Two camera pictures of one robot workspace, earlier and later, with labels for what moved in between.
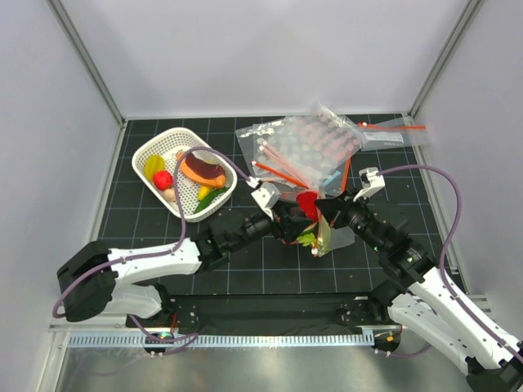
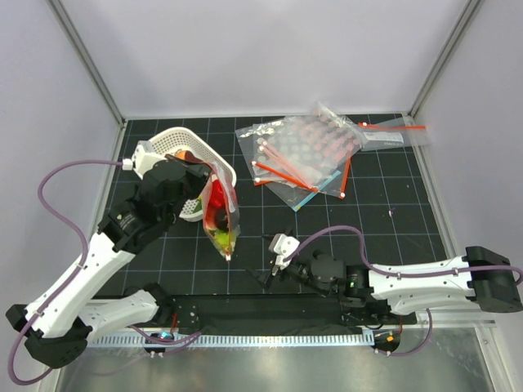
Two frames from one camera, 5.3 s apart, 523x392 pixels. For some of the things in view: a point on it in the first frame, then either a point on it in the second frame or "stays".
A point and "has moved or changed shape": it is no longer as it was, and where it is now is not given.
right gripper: [335, 209] → [261, 277]
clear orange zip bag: [302, 187] → [221, 208]
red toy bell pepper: [306, 203] → [216, 199]
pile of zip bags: [310, 149] stays
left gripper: [291, 224] → [196, 175]
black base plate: [274, 314] stays
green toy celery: [309, 239] has moved or changed shape
